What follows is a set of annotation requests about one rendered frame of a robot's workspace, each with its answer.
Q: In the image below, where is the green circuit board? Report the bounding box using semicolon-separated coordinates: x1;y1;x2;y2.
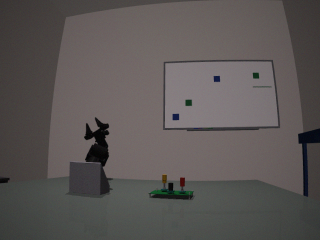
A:
149;174;194;200

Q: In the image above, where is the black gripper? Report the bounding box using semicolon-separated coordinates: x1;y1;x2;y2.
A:
84;117;109;143

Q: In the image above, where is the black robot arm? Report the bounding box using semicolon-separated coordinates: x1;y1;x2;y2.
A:
85;130;110;167

